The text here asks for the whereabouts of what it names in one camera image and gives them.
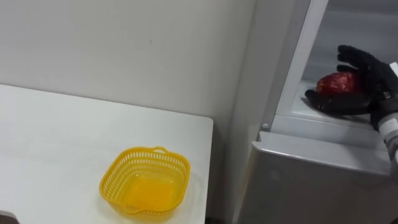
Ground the yellow plastic basket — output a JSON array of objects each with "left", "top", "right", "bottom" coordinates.
[{"left": 98, "top": 146, "right": 191, "bottom": 222}]

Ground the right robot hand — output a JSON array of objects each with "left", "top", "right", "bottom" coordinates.
[{"left": 304, "top": 44, "right": 398, "bottom": 131}]

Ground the dark red fruit soft toy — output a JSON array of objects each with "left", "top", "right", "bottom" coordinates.
[{"left": 315, "top": 72, "right": 363, "bottom": 96}]

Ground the white table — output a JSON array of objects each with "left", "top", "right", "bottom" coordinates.
[{"left": 0, "top": 83, "right": 214, "bottom": 224}]

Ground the grey fridge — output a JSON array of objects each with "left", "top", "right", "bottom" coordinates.
[{"left": 223, "top": 0, "right": 398, "bottom": 224}]

